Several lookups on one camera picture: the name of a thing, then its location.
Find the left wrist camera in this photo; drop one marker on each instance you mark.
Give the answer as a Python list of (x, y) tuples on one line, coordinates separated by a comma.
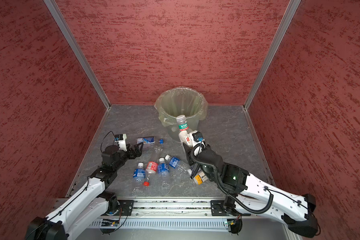
[(120, 141)]

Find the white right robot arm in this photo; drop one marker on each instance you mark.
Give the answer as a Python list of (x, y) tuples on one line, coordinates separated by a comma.
[(247, 194)]

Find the yellow white label bottle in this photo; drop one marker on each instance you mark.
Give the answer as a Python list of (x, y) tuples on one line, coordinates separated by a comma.
[(200, 178)]

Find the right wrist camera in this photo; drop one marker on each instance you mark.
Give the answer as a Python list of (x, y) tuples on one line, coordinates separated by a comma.
[(197, 137)]

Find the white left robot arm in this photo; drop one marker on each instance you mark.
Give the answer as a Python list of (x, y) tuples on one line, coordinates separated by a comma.
[(69, 220)]

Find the clear purple tinted bottle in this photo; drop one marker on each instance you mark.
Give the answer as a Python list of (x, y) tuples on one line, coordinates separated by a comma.
[(192, 172)]

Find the perforated cable duct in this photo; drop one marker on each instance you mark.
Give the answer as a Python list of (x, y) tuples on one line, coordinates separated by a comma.
[(216, 225)]

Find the Fiji bottle blue cap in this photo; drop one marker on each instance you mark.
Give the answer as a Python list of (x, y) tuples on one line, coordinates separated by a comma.
[(150, 140)]

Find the right aluminium corner post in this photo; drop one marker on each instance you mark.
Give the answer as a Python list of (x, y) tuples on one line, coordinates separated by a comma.
[(278, 37)]

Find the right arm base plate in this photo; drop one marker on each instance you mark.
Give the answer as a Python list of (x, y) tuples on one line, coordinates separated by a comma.
[(223, 208)]

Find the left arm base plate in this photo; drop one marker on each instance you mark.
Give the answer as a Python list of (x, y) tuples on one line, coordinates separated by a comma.
[(123, 207)]

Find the red label bottle red cap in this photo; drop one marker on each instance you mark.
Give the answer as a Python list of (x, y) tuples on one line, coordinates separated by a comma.
[(152, 166)]

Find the aluminium corner post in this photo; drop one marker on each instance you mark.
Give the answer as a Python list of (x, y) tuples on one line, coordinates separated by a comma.
[(278, 37), (67, 33)]

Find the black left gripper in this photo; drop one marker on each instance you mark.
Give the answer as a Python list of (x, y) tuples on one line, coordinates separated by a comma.
[(133, 156)]

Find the clear bin liner bag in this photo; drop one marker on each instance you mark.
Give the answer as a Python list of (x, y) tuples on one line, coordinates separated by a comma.
[(181, 101)]

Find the green label white bottle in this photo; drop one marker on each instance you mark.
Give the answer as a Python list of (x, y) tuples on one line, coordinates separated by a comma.
[(185, 131)]

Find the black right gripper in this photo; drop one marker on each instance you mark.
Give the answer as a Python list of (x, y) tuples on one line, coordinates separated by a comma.
[(190, 154)]

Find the grey mesh waste bin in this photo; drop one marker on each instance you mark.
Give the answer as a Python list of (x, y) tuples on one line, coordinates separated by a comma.
[(173, 130)]

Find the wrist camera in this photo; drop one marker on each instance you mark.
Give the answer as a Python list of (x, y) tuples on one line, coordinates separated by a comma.
[(197, 137), (120, 141)]

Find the left aluminium corner post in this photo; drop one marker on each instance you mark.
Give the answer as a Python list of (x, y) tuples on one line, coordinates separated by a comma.
[(67, 33)]

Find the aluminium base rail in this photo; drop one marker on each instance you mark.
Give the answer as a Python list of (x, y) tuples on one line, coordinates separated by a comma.
[(144, 208)]

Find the blue label bottle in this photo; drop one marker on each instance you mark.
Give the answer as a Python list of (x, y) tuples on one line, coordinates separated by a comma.
[(177, 164), (139, 177), (163, 173)]

